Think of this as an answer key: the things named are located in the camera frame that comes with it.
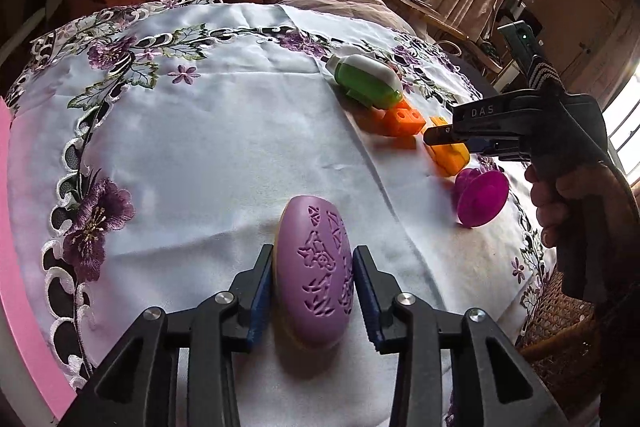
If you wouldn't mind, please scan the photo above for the green and white craft punch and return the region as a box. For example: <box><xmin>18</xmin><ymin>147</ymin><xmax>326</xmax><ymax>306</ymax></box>
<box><xmin>325</xmin><ymin>53</ymin><xmax>405</xmax><ymax>110</ymax></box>

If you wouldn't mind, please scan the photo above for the wooden side table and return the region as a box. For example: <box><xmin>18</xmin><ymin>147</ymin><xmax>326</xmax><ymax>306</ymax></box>
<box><xmin>345</xmin><ymin>0</ymin><xmax>506</xmax><ymax>78</ymax></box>

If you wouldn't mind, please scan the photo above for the white floral embroidered tablecloth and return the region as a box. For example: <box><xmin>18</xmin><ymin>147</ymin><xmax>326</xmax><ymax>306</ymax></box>
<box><xmin>2</xmin><ymin>0</ymin><xmax>558</xmax><ymax>427</ymax></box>

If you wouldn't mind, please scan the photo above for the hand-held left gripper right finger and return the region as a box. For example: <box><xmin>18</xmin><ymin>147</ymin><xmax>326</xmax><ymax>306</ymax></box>
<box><xmin>352</xmin><ymin>245</ymin><xmax>571</xmax><ymax>427</ymax></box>

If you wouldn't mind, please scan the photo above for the magenta plastic funnel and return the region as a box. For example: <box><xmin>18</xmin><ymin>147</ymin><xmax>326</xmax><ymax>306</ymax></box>
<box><xmin>454</xmin><ymin>167</ymin><xmax>510</xmax><ymax>229</ymax></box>

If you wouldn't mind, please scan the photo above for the wicker chair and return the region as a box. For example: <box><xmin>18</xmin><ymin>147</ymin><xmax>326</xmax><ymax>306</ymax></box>
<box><xmin>515</xmin><ymin>267</ymin><xmax>606</xmax><ymax>395</ymax></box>

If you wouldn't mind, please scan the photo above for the person's right hand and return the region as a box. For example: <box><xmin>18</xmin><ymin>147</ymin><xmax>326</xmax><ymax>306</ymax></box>
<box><xmin>525</xmin><ymin>161</ymin><xmax>626</xmax><ymax>249</ymax></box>

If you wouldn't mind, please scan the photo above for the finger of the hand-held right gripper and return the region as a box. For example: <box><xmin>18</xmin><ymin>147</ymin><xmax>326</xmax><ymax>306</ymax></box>
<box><xmin>424</xmin><ymin>123</ymin><xmax>466</xmax><ymax>146</ymax></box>
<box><xmin>467</xmin><ymin>137</ymin><xmax>501</xmax><ymax>156</ymax></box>

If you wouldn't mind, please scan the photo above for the window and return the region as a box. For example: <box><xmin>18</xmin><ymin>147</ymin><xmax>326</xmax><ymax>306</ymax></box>
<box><xmin>600</xmin><ymin>72</ymin><xmax>640</xmax><ymax>188</ymax></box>

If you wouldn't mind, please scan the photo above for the purple oval craft punch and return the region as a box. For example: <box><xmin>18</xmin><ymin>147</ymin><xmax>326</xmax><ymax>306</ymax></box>
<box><xmin>272</xmin><ymin>195</ymin><xmax>356</xmax><ymax>350</ymax></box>

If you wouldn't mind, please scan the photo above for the orange snap cube block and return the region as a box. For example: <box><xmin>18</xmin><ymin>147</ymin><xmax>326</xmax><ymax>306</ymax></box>
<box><xmin>424</xmin><ymin>116</ymin><xmax>471</xmax><ymax>178</ymax></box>
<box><xmin>381</xmin><ymin>99</ymin><xmax>427</xmax><ymax>138</ymax></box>

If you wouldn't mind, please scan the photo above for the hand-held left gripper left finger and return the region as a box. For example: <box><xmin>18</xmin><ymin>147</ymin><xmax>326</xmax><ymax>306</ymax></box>
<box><xmin>59</xmin><ymin>243</ymin><xmax>275</xmax><ymax>427</ymax></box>

